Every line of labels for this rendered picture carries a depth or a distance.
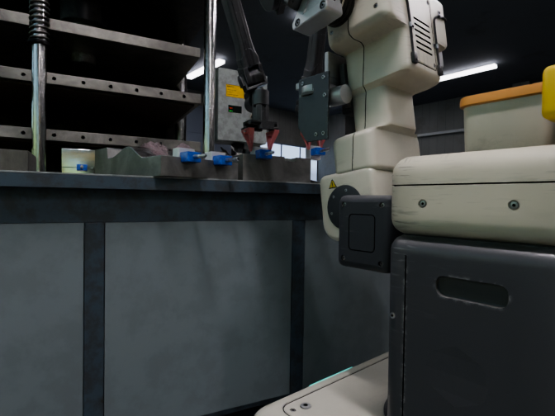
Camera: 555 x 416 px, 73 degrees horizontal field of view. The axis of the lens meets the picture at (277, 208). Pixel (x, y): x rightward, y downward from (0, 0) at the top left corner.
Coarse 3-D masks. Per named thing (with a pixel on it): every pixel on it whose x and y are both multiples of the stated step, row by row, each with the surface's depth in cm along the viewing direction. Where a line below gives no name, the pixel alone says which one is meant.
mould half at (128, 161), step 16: (96, 160) 135; (112, 160) 124; (128, 160) 115; (144, 160) 107; (160, 160) 100; (176, 160) 103; (208, 160) 111; (160, 176) 103; (176, 176) 103; (192, 176) 107; (208, 176) 111; (224, 176) 115
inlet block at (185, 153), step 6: (174, 150) 106; (180, 150) 105; (186, 150) 106; (192, 150) 108; (180, 156) 105; (186, 156) 103; (192, 156) 103; (198, 156) 101; (204, 156) 100; (186, 162) 105; (192, 162) 104; (198, 162) 105
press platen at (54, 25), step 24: (0, 24) 165; (24, 24) 165; (72, 24) 173; (0, 48) 192; (24, 48) 191; (72, 48) 190; (96, 48) 190; (120, 48) 189; (144, 48) 189; (168, 48) 193; (192, 48) 198; (48, 72) 227; (72, 72) 226; (96, 72) 226; (120, 72) 225; (144, 72) 225; (168, 72) 224
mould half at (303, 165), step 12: (240, 156) 125; (252, 156) 124; (276, 156) 128; (240, 168) 125; (252, 168) 124; (264, 168) 126; (276, 168) 128; (288, 168) 131; (300, 168) 133; (264, 180) 127; (276, 180) 128; (288, 180) 131; (300, 180) 133
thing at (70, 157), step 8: (64, 152) 169; (72, 152) 171; (80, 152) 172; (88, 152) 174; (64, 160) 169; (72, 160) 171; (80, 160) 172; (88, 160) 174; (64, 168) 170; (72, 168) 171; (88, 168) 174
